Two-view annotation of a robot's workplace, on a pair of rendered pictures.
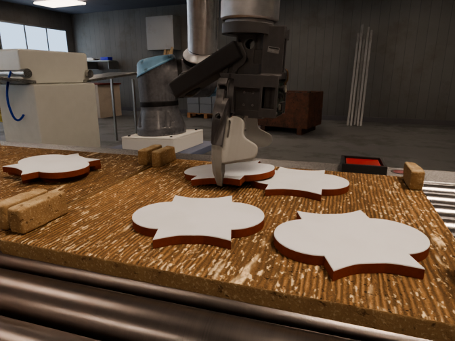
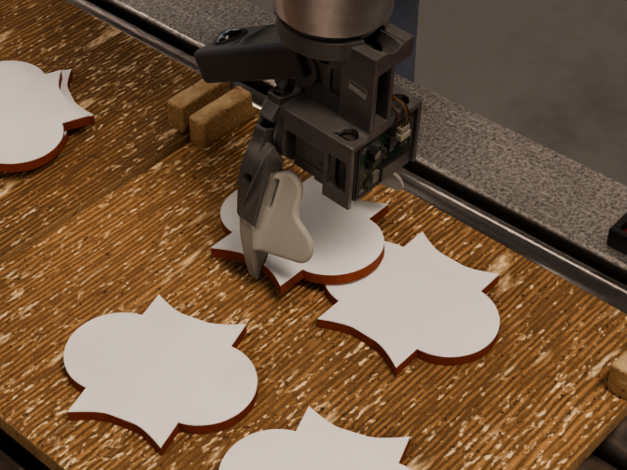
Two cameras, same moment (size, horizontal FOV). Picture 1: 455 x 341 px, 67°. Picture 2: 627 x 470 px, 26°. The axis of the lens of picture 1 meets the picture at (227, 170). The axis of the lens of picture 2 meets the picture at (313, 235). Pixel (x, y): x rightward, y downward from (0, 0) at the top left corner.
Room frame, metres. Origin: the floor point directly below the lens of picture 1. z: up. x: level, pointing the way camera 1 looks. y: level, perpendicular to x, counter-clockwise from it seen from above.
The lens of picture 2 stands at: (-0.18, -0.30, 1.62)
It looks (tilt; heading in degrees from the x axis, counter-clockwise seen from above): 43 degrees down; 24
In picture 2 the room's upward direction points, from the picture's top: straight up
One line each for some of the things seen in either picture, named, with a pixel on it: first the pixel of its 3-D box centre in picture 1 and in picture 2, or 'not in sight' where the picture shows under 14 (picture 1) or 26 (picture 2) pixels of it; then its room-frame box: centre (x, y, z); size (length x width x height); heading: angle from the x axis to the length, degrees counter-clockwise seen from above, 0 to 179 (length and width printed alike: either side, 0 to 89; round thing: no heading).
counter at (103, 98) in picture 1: (76, 99); not in sight; (10.12, 4.35, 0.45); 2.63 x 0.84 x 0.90; 67
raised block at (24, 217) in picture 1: (39, 210); not in sight; (0.33, 0.19, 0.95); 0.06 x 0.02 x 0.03; 162
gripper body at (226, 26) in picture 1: (252, 73); (337, 92); (0.48, -0.03, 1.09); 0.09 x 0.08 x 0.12; 72
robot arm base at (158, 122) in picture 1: (160, 117); not in sight; (1.08, 0.21, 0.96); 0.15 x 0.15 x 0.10
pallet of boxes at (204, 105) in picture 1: (210, 96); not in sight; (9.56, 0.44, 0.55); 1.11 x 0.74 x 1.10; 67
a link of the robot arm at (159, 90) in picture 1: (159, 78); not in sight; (1.09, 0.21, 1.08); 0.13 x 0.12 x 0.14; 101
